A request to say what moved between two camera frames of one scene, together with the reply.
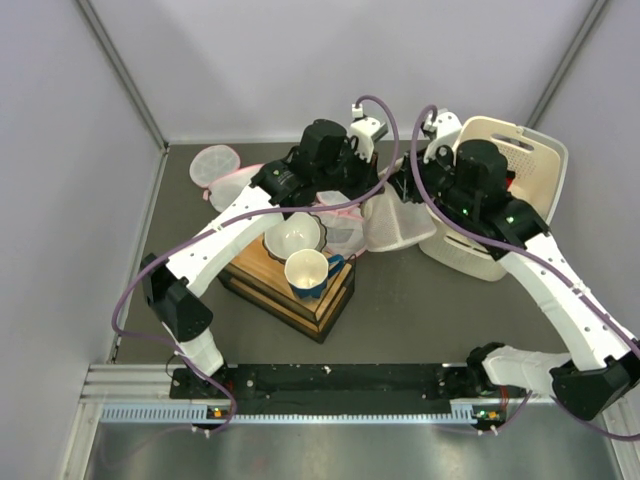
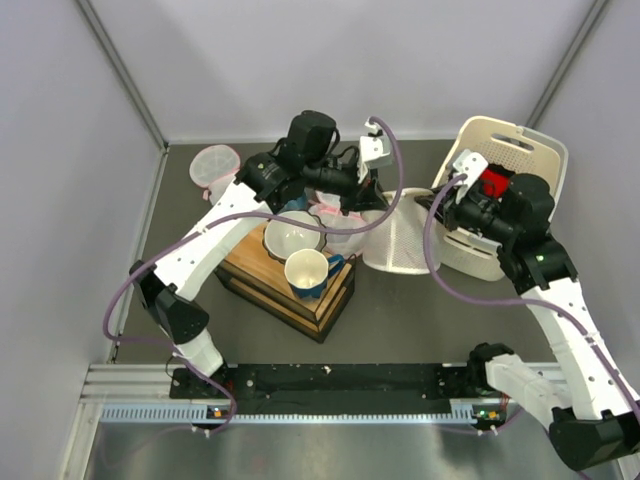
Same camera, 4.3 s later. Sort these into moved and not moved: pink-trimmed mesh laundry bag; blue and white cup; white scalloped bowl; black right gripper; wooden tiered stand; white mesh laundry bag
Moved: white mesh laundry bag; black right gripper
Not moved: blue and white cup; wooden tiered stand; white scalloped bowl; pink-trimmed mesh laundry bag
